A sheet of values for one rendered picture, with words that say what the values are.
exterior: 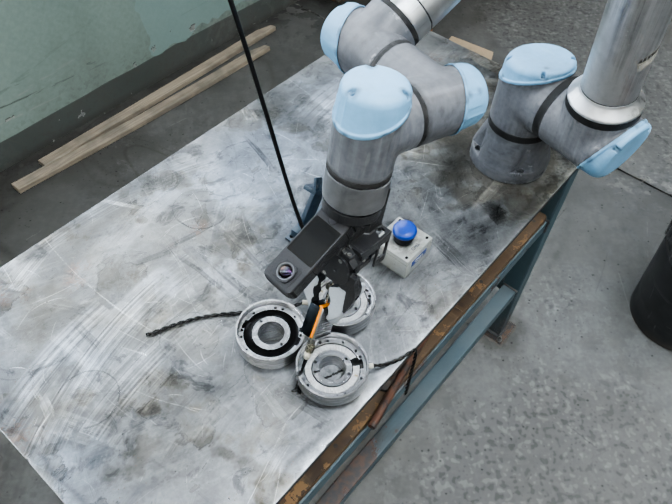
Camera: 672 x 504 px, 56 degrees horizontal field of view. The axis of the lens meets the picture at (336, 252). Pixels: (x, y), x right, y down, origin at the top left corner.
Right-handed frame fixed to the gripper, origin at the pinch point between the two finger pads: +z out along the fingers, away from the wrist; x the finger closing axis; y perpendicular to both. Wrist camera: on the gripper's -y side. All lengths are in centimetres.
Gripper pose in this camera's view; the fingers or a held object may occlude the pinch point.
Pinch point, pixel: (320, 312)
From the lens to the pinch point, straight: 86.7
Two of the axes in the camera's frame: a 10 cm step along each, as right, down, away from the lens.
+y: 6.6, -4.8, 5.8
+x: -7.4, -5.5, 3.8
